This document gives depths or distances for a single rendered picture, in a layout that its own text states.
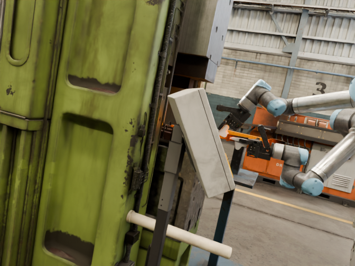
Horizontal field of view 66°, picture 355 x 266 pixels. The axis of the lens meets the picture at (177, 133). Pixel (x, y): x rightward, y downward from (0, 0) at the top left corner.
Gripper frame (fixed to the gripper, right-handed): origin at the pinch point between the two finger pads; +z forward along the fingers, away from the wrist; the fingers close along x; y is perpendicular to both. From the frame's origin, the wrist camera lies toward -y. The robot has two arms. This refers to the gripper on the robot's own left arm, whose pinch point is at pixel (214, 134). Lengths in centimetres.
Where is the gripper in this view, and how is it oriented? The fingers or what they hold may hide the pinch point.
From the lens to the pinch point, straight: 143.5
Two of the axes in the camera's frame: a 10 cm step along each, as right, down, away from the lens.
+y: 7.1, 6.7, -2.1
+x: 3.4, -0.6, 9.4
